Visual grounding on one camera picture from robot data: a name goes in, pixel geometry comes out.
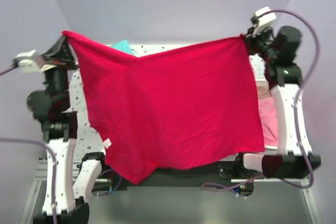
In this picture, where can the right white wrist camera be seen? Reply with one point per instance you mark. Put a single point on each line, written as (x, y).
(262, 19)

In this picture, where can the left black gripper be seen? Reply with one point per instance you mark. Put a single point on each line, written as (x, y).
(61, 55)

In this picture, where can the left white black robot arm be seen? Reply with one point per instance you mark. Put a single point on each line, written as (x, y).
(66, 198)

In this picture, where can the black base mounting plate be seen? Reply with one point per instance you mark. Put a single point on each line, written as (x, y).
(218, 176)

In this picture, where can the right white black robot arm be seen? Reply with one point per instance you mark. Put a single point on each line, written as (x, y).
(294, 158)

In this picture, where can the white plastic laundry basket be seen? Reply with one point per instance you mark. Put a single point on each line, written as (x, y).
(258, 67)

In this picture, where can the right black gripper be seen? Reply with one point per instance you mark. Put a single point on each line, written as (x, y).
(250, 40)

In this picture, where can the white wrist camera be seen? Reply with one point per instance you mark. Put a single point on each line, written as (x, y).
(262, 19)
(29, 62)

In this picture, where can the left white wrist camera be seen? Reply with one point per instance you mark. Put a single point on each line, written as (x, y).
(29, 62)

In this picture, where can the aluminium frame rail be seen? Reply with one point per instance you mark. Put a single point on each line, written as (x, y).
(41, 173)

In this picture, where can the red t shirt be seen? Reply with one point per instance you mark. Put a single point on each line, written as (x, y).
(179, 109)

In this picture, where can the folded teal t shirt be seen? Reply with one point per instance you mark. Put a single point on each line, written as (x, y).
(123, 46)

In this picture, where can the pink t shirt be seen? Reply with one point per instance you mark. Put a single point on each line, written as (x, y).
(268, 116)

